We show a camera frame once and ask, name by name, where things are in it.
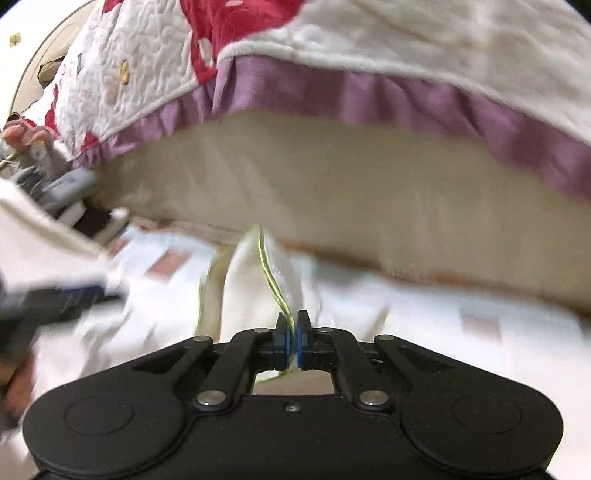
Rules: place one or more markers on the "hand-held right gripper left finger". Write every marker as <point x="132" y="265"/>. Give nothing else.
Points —
<point x="286" y="344"/>

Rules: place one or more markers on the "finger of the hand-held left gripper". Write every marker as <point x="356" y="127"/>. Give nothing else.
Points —
<point x="78" y="295"/>

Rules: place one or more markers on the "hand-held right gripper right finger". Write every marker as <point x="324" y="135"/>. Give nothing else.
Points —
<point x="302" y="344"/>

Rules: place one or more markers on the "white knit garment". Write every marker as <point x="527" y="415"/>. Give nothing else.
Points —
<point x="244" y="286"/>

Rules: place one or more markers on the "person's left hand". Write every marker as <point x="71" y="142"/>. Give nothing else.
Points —
<point x="16" y="392"/>

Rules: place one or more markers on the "black folded garment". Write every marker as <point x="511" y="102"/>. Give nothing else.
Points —
<point x="94" y="221"/>

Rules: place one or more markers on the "cream folded garment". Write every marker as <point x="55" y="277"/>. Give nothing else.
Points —
<point x="117" y="221"/>

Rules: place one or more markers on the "grey folded towel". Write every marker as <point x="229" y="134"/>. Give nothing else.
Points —
<point x="55" y="189"/>

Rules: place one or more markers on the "grey rabbit plush toy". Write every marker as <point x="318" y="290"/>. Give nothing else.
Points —
<point x="27" y="134"/>

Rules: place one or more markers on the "checked pastel rug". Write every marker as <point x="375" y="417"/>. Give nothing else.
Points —
<point x="508" y="346"/>

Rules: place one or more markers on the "beige bed headboard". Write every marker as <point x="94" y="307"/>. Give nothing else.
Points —
<point x="46" y="46"/>

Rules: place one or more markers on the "white quilt purple trim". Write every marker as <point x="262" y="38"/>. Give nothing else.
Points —
<point x="415" y="55"/>

